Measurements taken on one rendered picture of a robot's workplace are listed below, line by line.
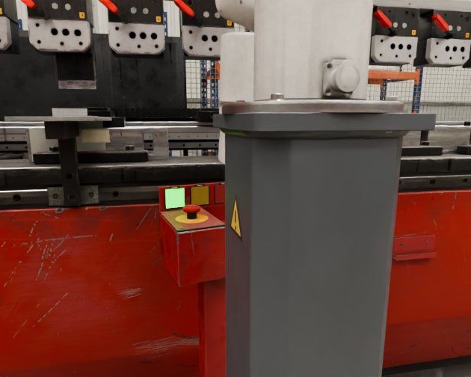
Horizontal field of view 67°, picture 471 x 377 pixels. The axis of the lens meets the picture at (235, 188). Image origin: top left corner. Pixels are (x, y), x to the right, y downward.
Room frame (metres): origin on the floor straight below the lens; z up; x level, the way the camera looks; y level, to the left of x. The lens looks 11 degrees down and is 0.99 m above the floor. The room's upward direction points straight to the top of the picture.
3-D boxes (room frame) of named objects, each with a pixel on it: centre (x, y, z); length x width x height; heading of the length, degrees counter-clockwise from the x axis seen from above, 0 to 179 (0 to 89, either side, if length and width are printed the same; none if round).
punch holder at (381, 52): (1.24, -0.50, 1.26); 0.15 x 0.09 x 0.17; 101
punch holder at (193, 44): (1.12, 0.08, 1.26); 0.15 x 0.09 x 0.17; 101
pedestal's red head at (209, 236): (0.78, 0.06, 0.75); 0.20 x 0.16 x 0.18; 114
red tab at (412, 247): (1.09, -0.58, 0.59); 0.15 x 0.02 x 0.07; 101
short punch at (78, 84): (1.05, 0.45, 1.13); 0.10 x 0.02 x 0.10; 101
